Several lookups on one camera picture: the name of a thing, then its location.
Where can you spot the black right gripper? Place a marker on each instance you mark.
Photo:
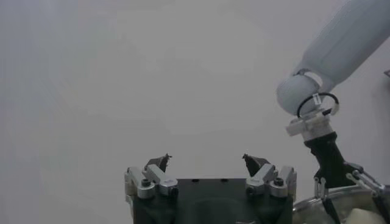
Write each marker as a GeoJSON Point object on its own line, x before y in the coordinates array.
{"type": "Point", "coordinates": [332, 161]}

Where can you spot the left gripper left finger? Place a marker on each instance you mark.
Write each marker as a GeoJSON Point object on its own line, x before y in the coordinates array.
{"type": "Point", "coordinates": [149, 182]}

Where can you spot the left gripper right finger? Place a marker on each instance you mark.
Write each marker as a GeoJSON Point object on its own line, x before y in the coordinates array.
{"type": "Point", "coordinates": [265, 181]}

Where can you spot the cream pleated steamed baozi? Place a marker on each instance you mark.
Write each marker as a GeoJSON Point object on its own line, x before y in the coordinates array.
{"type": "Point", "coordinates": [364, 217]}

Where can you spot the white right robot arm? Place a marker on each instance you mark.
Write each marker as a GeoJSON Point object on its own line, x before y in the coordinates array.
{"type": "Point", "coordinates": [341, 45]}

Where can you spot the stainless steel steamer pot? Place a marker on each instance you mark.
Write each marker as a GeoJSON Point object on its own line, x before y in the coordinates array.
{"type": "Point", "coordinates": [307, 210]}

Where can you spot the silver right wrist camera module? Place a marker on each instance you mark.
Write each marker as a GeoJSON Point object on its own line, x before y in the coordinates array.
{"type": "Point", "coordinates": [307, 128]}

